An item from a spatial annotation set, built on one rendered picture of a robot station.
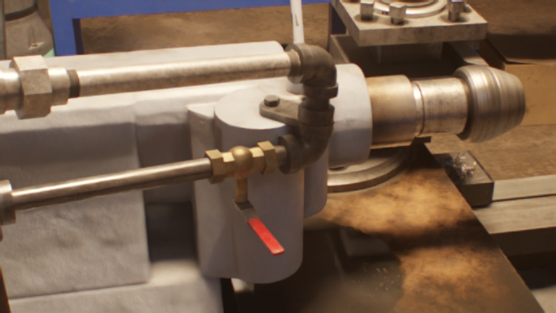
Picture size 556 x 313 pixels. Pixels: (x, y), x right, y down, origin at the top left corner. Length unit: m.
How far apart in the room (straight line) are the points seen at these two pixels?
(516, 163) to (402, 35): 2.11
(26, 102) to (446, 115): 0.49
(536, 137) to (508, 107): 2.40
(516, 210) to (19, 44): 1.03
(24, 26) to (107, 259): 0.99
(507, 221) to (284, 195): 0.52
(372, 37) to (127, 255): 0.42
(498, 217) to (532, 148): 2.02
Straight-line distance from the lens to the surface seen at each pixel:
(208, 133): 0.80
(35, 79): 0.62
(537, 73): 3.34
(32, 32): 1.80
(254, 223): 0.74
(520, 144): 3.28
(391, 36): 1.07
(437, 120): 0.94
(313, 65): 0.72
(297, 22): 0.83
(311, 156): 0.75
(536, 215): 1.28
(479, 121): 0.94
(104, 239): 0.85
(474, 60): 1.10
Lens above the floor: 1.51
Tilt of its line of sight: 29 degrees down
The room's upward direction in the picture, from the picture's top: straight up
